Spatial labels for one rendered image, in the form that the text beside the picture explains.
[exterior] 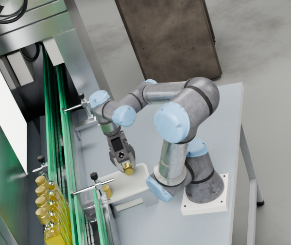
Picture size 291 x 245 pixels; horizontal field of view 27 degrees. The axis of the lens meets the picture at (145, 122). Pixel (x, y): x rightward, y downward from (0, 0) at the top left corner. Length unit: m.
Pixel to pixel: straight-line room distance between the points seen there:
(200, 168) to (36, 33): 1.11
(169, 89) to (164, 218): 0.57
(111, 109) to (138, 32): 2.15
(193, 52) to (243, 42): 0.69
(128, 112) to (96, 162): 0.71
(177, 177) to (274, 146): 1.72
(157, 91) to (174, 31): 2.23
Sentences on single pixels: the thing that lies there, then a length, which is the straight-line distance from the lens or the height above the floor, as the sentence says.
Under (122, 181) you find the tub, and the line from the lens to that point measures 2.55.
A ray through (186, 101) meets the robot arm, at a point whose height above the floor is 1.36.
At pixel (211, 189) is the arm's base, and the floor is 0.82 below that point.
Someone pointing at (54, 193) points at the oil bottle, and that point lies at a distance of 2.14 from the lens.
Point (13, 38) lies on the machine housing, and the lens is 2.92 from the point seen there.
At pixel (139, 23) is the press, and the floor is 0.63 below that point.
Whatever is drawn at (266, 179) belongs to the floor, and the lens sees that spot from 3.55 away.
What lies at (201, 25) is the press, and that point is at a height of 0.48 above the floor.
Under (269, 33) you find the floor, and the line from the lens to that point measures 4.99.
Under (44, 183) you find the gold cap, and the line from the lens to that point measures 2.11.
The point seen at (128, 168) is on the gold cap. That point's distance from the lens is 2.39.
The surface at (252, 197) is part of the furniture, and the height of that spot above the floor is 0.20.
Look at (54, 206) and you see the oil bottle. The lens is 2.09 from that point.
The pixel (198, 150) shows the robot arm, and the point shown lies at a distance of 2.20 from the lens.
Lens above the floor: 2.30
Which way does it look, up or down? 32 degrees down
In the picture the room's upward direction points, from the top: 21 degrees counter-clockwise
